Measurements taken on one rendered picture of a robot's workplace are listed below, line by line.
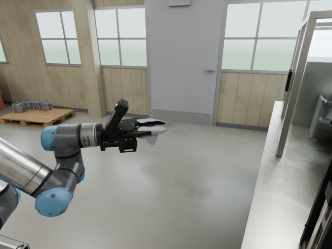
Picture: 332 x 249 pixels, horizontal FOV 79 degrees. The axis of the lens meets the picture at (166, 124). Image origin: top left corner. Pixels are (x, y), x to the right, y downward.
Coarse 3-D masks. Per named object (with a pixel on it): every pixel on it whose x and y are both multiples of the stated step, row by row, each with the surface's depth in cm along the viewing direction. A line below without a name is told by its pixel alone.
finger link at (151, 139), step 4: (140, 128) 61; (144, 128) 61; (148, 128) 61; (152, 128) 61; (156, 128) 61; (160, 128) 62; (164, 128) 63; (152, 132) 61; (156, 132) 61; (160, 132) 62; (144, 136) 62; (148, 136) 62; (152, 136) 62; (156, 136) 62; (148, 140) 63; (152, 140) 63; (152, 144) 64
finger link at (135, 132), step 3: (135, 129) 61; (126, 132) 61; (129, 132) 59; (132, 132) 59; (135, 132) 59; (138, 132) 59; (141, 132) 59; (144, 132) 59; (147, 132) 60; (150, 132) 60; (129, 135) 59; (132, 135) 59; (135, 135) 59; (138, 135) 60; (141, 135) 59
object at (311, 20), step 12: (312, 12) 84; (324, 12) 82; (312, 24) 85; (300, 36) 134; (312, 36) 87; (300, 60) 92; (300, 72) 93; (288, 84) 142; (288, 108) 100; (288, 120) 102
